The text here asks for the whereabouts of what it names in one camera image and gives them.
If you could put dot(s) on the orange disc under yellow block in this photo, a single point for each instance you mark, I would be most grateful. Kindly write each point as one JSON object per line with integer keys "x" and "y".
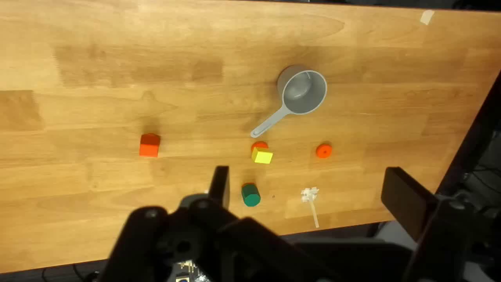
{"x": 258, "y": 144}

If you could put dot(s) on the red-orange cube block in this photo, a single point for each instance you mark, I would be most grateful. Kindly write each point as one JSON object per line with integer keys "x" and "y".
{"x": 149, "y": 144}

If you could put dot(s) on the orange disc with hole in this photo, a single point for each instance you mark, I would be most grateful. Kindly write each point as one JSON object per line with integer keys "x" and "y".
{"x": 324, "y": 151}

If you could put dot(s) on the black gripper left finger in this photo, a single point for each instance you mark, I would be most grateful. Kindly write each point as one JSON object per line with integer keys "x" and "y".
{"x": 221, "y": 185}

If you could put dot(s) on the yellow cube block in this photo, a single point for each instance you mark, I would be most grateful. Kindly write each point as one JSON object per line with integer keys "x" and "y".
{"x": 262, "y": 155}

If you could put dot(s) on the green cylinder block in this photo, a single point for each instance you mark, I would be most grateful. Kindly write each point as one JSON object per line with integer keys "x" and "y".
{"x": 251, "y": 194}

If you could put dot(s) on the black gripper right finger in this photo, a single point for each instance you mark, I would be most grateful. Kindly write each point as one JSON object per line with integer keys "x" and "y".
{"x": 407, "y": 201}

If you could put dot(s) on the grey measuring cup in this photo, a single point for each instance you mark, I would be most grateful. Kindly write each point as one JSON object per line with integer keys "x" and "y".
{"x": 301, "y": 91}

